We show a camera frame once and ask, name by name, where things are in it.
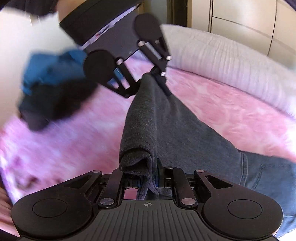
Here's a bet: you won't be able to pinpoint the grey striped duvet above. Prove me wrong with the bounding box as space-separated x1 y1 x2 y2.
161 24 295 118

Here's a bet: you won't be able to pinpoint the person's left hand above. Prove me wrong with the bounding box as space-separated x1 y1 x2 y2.
0 188 12 207

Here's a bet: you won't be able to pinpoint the blue denim jeans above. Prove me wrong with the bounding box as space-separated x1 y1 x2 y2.
22 50 87 94

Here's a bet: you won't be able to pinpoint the dark purple garment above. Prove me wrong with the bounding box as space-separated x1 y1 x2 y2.
18 79 98 131

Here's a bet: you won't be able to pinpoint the dark grey trousers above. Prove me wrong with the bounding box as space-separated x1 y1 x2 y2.
119 74 295 237

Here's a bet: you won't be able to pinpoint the cream wardrobe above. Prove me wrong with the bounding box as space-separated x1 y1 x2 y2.
187 0 295 70

